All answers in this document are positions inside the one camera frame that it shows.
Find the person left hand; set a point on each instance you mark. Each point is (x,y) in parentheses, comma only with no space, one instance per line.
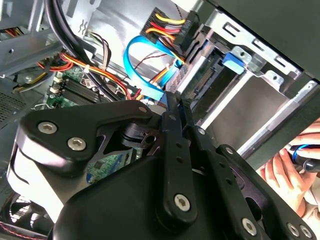
(287,180)

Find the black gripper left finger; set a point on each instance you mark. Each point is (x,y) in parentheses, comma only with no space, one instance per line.
(75,120)

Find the hard disk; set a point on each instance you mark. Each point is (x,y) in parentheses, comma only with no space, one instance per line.
(235,62)

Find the person right hand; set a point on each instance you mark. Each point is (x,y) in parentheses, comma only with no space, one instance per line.
(311,136)

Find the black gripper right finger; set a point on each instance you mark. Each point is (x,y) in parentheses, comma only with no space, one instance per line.
(225,175)

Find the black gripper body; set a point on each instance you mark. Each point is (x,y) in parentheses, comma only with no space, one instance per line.
(112,205)

